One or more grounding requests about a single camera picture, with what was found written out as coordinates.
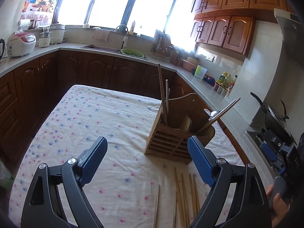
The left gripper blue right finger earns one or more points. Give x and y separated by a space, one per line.
249 207

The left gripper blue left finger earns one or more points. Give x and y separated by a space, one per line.
43 206

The plain wooden chopstick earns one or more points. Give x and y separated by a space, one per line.
162 95
208 124

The steel spoon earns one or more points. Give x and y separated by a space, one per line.
213 114

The kitchen sink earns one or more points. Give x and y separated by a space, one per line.
108 49

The person's right hand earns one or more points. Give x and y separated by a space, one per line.
280 209

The black wok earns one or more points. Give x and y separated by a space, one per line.
276 122

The white dotted tablecloth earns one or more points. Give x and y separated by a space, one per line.
124 188

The spice jars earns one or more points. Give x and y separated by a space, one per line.
222 91

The oil bottles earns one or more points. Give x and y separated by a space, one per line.
227 81

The wooden utensil holder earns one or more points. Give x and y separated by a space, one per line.
169 136

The lower wooden cabinets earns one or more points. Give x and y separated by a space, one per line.
31 91

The wooden cabinets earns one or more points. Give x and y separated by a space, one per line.
230 24
31 91

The clear jug green lid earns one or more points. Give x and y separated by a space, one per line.
200 72

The range hood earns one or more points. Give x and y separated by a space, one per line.
292 31

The pink container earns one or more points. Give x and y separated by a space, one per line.
189 63

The upper wooden cabinets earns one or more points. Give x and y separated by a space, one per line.
230 24

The white red rice cooker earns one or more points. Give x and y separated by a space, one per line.
20 44

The steel electric kettle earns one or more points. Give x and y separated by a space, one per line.
2 48

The small white cooker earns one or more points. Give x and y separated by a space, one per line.
45 38

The dish rack with boards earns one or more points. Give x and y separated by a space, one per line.
162 46

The tall white cooker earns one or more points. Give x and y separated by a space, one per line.
57 33

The green colander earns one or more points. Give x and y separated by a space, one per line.
133 53

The pink hanging cloth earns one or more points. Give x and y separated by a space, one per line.
101 34

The paper towel roll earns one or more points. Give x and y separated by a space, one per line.
24 24

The yellow detergent bottle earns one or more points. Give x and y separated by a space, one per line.
132 28

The tropical fruit poster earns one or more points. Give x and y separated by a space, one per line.
41 11

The wall power outlet strip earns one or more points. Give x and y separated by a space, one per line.
211 58

